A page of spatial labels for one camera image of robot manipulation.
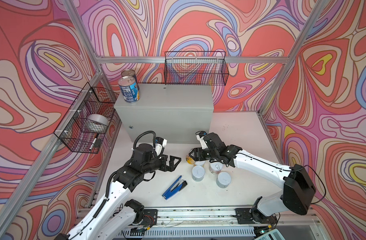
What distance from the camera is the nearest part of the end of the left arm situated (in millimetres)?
542

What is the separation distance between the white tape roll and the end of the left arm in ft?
0.93

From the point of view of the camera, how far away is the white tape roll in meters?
0.72
